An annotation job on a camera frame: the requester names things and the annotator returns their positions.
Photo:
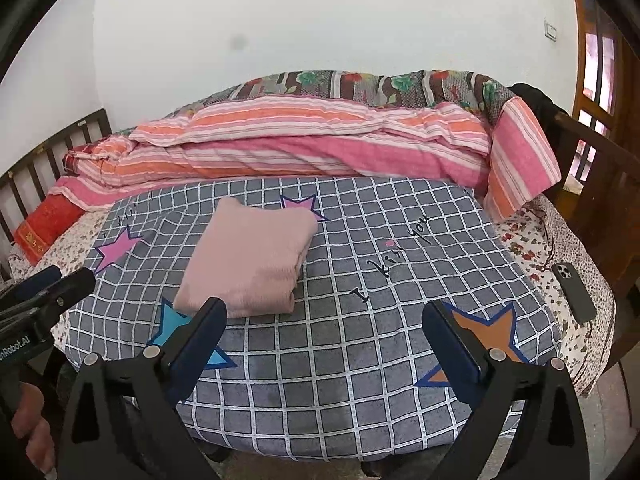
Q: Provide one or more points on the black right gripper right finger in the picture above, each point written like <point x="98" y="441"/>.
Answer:
<point x="550" y="441"/>

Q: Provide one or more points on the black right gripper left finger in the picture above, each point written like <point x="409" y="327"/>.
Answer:
<point x="121" y="420"/>

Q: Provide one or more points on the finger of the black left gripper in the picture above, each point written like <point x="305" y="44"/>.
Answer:
<point x="64" y="294"/>
<point x="29" y="288"/>

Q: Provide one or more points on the pink knit sweater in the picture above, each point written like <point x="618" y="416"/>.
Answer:
<point x="250" y="258"/>

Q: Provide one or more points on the person's left hand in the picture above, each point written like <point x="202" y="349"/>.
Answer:
<point x="28" y="422"/>

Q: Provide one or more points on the red embroidered pillow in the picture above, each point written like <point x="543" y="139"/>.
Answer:
<point x="38" y="232"/>

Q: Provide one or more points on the dark wooden headboard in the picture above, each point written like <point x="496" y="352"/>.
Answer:
<point x="25" y="185"/>

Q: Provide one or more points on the black smartphone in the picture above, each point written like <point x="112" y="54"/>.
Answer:
<point x="575" y="292"/>

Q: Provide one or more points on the floral bed sheet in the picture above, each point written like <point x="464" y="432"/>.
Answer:
<point x="548" y="251"/>

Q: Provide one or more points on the dark wooden footboard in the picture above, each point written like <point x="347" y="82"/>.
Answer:
<point x="606" y="217"/>

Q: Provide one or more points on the pink orange striped quilt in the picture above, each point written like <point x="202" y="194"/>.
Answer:
<point x="507" y="164"/>

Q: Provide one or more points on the black garment on footboard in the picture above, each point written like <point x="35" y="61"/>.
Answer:
<point x="540" y="104"/>

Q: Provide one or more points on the floral patchwork quilt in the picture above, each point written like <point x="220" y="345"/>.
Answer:
<point x="480" y="95"/>

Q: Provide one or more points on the wooden door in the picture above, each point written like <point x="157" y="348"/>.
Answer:
<point x="607" y="83"/>

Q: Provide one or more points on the white wall switch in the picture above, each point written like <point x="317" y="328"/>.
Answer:
<point x="550" y="32"/>

